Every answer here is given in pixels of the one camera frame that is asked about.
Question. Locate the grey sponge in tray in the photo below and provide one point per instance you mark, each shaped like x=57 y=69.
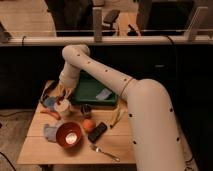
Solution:
x=104 y=94

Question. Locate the red bowl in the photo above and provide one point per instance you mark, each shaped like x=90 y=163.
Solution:
x=68 y=135

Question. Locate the orange carrot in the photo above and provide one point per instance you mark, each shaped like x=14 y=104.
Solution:
x=53 y=114

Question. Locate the white horizontal rail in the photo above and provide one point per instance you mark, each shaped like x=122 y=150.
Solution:
x=106 y=40

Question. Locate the black remote control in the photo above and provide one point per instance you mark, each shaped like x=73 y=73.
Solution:
x=97 y=132

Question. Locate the black office chair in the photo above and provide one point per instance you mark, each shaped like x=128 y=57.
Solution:
x=111 y=17

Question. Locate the orange fruit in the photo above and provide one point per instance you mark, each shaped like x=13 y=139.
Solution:
x=88 y=125

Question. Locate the green plastic tray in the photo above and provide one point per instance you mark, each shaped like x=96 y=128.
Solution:
x=87 y=89

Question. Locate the yellow banana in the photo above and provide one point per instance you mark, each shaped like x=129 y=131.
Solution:
x=117 y=115

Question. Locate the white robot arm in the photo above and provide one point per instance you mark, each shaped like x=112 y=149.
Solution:
x=156 y=139

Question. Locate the small metal cup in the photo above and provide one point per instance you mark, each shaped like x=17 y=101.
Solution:
x=86 y=110

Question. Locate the white paper cup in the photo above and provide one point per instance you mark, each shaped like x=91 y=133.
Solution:
x=63 y=107

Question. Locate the blue object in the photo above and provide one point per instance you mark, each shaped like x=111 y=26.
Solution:
x=49 y=102

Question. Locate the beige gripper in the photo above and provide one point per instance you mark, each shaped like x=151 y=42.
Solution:
x=64 y=91

